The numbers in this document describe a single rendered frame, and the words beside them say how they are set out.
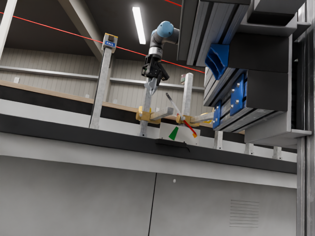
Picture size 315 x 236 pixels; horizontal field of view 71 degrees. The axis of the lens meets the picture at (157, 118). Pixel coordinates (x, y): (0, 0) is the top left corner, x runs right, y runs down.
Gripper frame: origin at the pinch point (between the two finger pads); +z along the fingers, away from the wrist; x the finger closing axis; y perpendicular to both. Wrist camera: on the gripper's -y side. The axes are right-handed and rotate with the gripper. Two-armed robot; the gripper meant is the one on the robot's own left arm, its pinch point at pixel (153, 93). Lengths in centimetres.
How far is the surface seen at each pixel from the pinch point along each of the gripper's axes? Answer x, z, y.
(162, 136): -1.7, 21.5, -11.9
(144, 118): -5.7, 13.2, -0.8
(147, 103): -6.1, 4.4, -1.6
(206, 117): 20.6, 9.8, -21.2
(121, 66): -455, -220, -222
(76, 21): -313, -202, -38
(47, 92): -44, 5, 41
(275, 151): 26, 18, -95
